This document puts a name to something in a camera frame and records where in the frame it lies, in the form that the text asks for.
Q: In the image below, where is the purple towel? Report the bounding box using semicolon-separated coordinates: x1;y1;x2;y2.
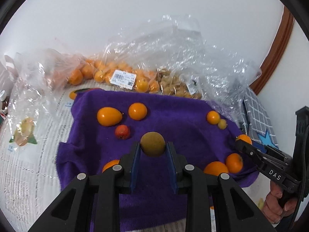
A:
55;88;259;232

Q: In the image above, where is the person's right hand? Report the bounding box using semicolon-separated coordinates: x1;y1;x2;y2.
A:
261;181;297;224

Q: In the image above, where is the small red fruit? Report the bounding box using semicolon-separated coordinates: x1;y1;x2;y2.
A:
115;125;130;140

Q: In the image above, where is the oval orange fruit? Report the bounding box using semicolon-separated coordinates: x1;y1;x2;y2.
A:
97;107;123;127

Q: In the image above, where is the clear bag of oranges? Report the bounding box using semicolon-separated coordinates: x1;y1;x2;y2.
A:
5;49;159;148

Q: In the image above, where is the large orange mandarin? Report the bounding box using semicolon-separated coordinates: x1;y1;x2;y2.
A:
102;159;119;172
203;161;229;176

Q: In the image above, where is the round brown yellow fruit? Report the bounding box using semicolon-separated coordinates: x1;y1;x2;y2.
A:
140;131;166;157

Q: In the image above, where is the white plastic bag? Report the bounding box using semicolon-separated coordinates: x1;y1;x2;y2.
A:
1;55;18;95

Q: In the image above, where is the brown wooden door frame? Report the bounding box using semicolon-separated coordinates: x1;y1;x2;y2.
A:
250;6;294;95

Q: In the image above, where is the small orange mandarin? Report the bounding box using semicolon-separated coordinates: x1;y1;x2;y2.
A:
128;102;148;121

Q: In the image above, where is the dark medicine bottle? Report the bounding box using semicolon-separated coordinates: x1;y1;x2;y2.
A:
0;90;9;115

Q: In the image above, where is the small yellow green fruit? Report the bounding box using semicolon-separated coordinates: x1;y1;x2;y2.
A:
217;119;228;130

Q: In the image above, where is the grey checked star bag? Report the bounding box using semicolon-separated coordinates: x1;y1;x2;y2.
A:
241;87;279;149

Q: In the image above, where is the large clear plastic bag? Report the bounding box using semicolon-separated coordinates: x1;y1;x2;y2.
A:
100;15;261;121

